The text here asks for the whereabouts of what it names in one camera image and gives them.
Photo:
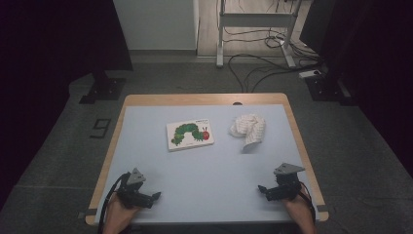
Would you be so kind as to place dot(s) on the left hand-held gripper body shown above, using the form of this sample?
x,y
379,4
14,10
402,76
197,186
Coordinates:
x,y
130,191

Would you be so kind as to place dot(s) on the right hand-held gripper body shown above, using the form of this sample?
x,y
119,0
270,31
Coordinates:
x,y
285,190

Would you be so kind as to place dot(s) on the white knitted cloth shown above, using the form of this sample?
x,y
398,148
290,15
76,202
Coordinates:
x,y
250,128

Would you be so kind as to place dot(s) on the caterpillar picture book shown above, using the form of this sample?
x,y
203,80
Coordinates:
x,y
190,135

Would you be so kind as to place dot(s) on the person's left hand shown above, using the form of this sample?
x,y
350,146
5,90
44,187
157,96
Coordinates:
x,y
117,217

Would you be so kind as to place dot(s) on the person's right hand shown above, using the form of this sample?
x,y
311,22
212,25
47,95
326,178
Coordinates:
x,y
300,216

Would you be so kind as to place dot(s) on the grey tape strip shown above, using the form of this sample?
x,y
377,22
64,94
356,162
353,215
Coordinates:
x,y
323,208
86,213

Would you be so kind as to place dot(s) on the black stand base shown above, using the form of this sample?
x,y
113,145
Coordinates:
x,y
324,89
105,89

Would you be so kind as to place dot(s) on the wooden table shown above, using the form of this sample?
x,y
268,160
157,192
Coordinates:
x,y
201,99

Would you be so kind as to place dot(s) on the white power strip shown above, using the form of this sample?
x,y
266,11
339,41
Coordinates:
x,y
308,74

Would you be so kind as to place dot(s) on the black curtain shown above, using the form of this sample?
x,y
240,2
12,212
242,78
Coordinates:
x,y
48,65
373,65

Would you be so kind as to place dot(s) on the black monitor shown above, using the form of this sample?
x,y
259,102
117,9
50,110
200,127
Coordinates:
x,y
313,26

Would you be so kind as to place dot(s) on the white cabinet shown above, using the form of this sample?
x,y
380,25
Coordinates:
x,y
156,22

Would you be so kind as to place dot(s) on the white desk frame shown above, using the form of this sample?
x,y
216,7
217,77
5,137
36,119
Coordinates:
x,y
256,20

